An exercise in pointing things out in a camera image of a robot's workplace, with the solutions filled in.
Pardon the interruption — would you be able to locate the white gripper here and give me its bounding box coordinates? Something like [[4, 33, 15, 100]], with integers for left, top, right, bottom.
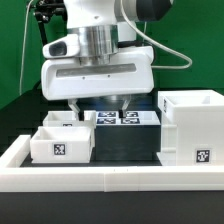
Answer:
[[41, 46, 154, 119]]

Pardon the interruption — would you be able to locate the white front drawer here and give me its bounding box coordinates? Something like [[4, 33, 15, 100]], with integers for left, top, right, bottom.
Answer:
[[30, 126, 95, 163]]

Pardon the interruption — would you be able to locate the white drawer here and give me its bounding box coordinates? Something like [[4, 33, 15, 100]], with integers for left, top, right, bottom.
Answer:
[[43, 110, 96, 128], [30, 126, 95, 163]]

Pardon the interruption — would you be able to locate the white drawer cabinet box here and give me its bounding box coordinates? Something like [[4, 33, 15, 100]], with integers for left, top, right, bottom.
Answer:
[[157, 90, 224, 166]]

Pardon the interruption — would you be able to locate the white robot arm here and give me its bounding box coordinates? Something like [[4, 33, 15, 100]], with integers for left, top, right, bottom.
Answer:
[[41, 0, 173, 113]]

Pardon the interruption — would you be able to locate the white rear drawer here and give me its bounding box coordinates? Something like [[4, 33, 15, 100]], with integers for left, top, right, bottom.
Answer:
[[43, 110, 96, 128]]

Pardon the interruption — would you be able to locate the white marker tag plate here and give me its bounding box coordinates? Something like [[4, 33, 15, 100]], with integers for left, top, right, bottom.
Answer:
[[96, 111, 160, 126]]

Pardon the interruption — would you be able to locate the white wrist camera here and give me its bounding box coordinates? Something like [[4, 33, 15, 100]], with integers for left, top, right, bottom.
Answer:
[[42, 34, 80, 59]]

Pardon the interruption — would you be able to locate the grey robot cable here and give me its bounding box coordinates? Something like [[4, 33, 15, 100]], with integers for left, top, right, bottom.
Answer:
[[119, 0, 194, 71]]

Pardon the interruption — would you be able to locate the black camera stand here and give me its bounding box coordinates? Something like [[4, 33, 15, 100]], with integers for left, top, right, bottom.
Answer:
[[31, 0, 67, 45]]

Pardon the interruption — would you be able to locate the white workspace border frame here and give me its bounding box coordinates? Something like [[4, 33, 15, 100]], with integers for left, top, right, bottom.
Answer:
[[0, 135, 224, 192]]

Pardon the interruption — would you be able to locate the white hanging cable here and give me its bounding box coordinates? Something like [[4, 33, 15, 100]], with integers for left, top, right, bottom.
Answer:
[[18, 0, 36, 97]]

